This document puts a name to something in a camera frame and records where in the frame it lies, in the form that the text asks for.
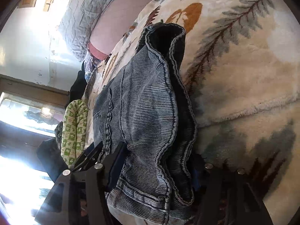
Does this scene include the wooden door frame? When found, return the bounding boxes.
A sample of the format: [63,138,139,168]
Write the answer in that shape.
[1,75,69,108]

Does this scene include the grey quilted pillow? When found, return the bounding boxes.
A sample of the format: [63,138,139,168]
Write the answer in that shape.
[59,0,113,62]

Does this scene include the purple plastic bag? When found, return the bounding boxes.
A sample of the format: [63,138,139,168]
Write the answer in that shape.
[83,51,101,82]

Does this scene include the black clothing pile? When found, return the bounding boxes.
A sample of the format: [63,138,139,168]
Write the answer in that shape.
[66,63,87,106]

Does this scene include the pink bolster cushion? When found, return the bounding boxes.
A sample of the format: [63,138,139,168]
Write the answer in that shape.
[88,0,152,60]

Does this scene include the leaf pattern fleece blanket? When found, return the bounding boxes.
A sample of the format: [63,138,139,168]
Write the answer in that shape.
[83,0,299,224]

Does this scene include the green white patterned quilt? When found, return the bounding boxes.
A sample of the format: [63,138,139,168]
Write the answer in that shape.
[61,100,88,167]

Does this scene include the blue denim pants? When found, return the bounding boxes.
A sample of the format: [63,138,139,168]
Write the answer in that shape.
[93,23,197,224]

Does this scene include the beige wall switch plate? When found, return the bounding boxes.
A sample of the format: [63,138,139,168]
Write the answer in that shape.
[43,0,54,12]

